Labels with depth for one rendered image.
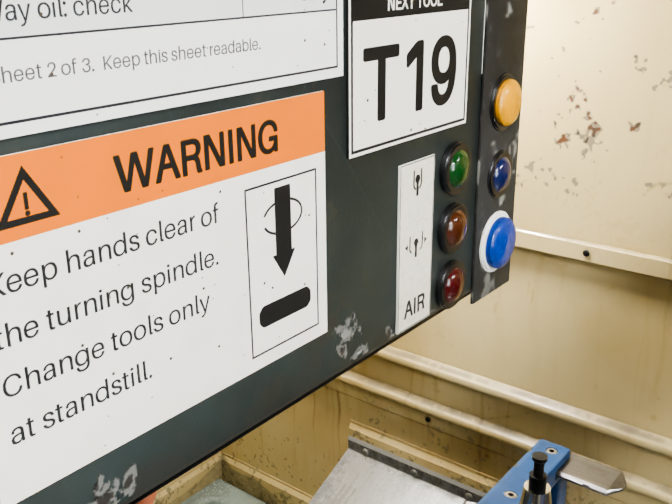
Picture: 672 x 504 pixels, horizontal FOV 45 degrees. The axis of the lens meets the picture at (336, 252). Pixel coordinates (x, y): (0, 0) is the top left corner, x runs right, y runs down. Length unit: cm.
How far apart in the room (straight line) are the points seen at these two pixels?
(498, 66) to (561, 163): 79
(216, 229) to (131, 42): 7
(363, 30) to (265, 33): 6
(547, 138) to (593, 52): 14
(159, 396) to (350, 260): 11
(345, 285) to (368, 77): 9
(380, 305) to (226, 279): 11
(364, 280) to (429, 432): 118
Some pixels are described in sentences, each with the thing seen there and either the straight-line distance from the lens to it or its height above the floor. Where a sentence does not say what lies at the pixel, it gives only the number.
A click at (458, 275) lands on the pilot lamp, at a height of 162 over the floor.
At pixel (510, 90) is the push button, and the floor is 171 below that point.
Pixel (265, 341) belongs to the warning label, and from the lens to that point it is 33.
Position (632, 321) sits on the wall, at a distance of 127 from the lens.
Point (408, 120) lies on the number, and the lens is 38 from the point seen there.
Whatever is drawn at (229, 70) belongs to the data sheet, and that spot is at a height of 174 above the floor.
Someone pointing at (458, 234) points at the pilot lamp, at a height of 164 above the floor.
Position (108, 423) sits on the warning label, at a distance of 28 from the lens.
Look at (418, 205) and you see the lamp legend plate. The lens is 40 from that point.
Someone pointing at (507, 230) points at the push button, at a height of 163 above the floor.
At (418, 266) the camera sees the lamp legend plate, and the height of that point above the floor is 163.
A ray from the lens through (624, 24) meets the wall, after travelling 118.
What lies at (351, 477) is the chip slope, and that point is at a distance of 163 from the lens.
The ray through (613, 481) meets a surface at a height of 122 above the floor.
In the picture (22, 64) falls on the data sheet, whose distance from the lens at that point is 24.
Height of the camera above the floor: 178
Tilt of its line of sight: 20 degrees down
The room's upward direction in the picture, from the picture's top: 1 degrees counter-clockwise
